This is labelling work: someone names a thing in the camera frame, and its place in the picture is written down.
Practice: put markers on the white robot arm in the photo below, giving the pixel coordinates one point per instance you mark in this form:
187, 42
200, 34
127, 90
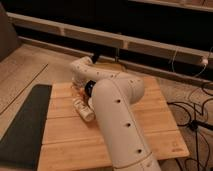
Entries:
112, 96

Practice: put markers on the black bowl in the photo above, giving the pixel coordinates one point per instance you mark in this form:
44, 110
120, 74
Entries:
89, 87

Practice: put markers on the white bottle lying down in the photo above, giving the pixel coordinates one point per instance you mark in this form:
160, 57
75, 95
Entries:
83, 110

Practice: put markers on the black mat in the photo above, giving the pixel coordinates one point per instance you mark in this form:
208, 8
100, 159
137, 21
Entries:
21, 144

